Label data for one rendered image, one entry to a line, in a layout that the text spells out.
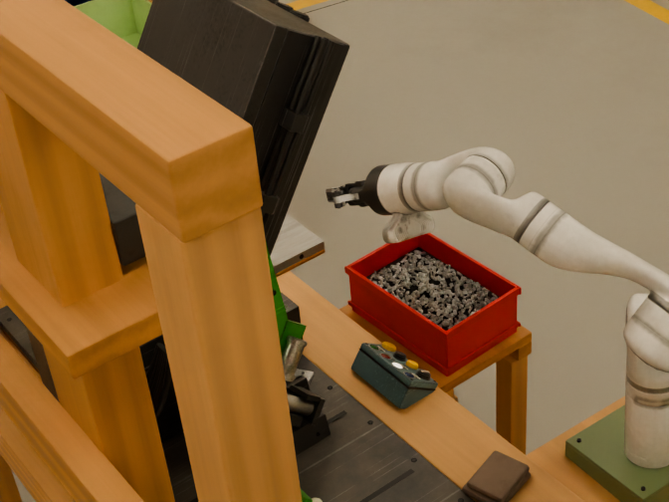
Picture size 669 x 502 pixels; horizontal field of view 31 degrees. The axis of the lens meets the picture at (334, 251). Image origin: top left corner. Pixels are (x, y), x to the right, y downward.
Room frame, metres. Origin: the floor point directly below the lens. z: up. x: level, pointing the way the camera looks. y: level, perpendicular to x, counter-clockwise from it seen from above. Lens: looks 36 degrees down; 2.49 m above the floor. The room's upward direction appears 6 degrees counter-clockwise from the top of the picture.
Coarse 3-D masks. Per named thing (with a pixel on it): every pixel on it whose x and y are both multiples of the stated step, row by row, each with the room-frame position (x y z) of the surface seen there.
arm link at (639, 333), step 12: (648, 300) 1.19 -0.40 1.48; (636, 312) 1.19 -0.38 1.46; (648, 312) 1.17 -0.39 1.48; (660, 312) 1.16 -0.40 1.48; (636, 324) 1.17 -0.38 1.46; (648, 324) 1.16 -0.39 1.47; (660, 324) 1.15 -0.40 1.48; (624, 336) 1.18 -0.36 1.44; (636, 336) 1.15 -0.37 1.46; (648, 336) 1.15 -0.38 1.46; (660, 336) 1.14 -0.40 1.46; (636, 348) 1.14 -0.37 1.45; (648, 348) 1.14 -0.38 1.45; (660, 348) 1.13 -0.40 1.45; (648, 360) 1.13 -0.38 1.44; (660, 360) 1.12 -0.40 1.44
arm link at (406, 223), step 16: (384, 176) 1.46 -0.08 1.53; (400, 176) 1.44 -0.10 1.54; (384, 192) 1.45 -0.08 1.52; (400, 192) 1.43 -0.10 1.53; (384, 208) 1.45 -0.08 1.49; (400, 208) 1.43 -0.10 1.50; (400, 224) 1.43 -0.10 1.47; (416, 224) 1.44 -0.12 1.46; (432, 224) 1.46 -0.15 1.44; (384, 240) 1.42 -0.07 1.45; (400, 240) 1.42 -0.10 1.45
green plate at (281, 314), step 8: (272, 264) 1.70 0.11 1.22; (272, 272) 1.69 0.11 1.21; (272, 280) 1.69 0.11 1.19; (280, 296) 1.68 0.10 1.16; (280, 304) 1.68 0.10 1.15; (280, 312) 1.67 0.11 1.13; (280, 320) 1.67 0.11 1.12; (288, 320) 1.67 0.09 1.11; (280, 328) 1.66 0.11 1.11; (280, 336) 1.65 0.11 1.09
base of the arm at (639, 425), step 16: (640, 400) 1.45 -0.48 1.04; (656, 400) 1.44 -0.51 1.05; (640, 416) 1.45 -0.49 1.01; (656, 416) 1.44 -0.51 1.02; (624, 432) 1.49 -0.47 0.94; (640, 432) 1.45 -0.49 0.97; (656, 432) 1.44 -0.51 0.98; (624, 448) 1.48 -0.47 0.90; (640, 448) 1.45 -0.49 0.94; (656, 448) 1.44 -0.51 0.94; (640, 464) 1.44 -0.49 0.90; (656, 464) 1.43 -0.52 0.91
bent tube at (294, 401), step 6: (288, 396) 1.59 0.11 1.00; (294, 396) 1.60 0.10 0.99; (300, 396) 1.61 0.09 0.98; (294, 402) 1.59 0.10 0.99; (300, 402) 1.59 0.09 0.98; (306, 402) 1.60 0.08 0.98; (312, 402) 1.61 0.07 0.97; (294, 408) 1.58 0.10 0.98; (300, 408) 1.59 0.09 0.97; (306, 408) 1.59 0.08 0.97; (312, 408) 1.60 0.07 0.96; (306, 414) 1.59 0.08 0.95
